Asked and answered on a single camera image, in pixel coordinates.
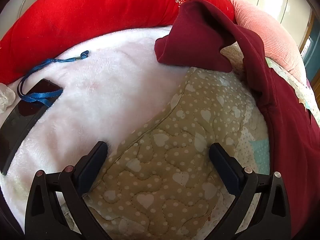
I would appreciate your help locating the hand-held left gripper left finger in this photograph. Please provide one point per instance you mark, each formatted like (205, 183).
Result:
(92, 165)

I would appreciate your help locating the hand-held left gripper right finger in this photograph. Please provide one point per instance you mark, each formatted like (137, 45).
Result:
(225, 165)

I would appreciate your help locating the maroon garment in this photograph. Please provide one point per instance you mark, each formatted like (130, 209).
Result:
(195, 37)

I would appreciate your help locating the beige heart-print patchwork quilt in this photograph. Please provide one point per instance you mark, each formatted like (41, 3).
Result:
(162, 160)

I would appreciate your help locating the white fleece blanket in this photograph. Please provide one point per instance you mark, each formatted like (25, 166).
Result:
(105, 85)

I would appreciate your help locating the black smartphone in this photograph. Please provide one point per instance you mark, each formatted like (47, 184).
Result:
(20, 122)

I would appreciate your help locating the crumpled white tissue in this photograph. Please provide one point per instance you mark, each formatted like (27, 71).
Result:
(6, 97)

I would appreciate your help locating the teal door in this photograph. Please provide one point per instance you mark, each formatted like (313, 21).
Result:
(313, 65)

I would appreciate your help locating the pink pillow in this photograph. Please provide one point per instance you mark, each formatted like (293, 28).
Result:
(270, 30)

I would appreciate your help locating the red floral quilt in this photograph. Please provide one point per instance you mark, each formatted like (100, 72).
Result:
(87, 12)

